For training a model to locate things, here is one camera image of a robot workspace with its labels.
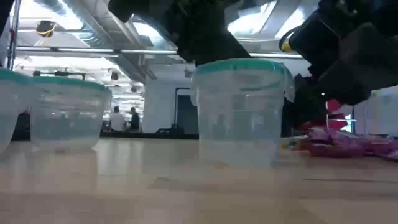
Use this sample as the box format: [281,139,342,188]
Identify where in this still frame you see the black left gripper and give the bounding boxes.
[107,0,251,67]

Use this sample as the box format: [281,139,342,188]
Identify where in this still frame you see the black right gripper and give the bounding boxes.
[280,0,398,138]

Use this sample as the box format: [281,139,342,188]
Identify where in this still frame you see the small teal-rimmed clear lid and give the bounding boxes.
[190,58,295,105]

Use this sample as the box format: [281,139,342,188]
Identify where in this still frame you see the pink candy wrapper pile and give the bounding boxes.
[357,133,398,162]

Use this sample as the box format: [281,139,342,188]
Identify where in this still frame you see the small clear plastic container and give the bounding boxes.
[190,70,295,167]

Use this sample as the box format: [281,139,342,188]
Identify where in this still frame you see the medium teal-rimmed clear lid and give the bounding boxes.
[30,75,113,94]

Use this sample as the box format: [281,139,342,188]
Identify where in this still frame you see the medium clear plastic container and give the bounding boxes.
[30,83,113,152]

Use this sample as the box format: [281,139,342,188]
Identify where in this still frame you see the red shelf rack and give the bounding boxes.
[326,99,358,132]

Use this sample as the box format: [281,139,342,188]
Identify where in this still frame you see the white panel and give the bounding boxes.
[371,86,398,138]

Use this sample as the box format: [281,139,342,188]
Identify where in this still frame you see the person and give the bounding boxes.
[109,105,126,132]
[129,106,141,131]

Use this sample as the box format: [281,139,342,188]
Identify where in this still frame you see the long ceiling light bar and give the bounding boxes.
[14,45,305,60]

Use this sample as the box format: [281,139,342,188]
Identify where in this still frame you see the black yellow ceiling reel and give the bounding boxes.
[35,19,57,39]

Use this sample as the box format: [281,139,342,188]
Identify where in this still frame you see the silver metal pole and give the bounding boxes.
[6,0,22,71]

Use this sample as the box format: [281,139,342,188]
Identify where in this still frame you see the large clear bowl, teal rim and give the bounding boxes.
[0,68,34,85]

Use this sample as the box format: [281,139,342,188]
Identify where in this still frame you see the large clear plastic container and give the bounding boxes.
[0,79,34,153]

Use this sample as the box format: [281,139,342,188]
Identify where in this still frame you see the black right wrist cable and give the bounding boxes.
[279,26,300,53]

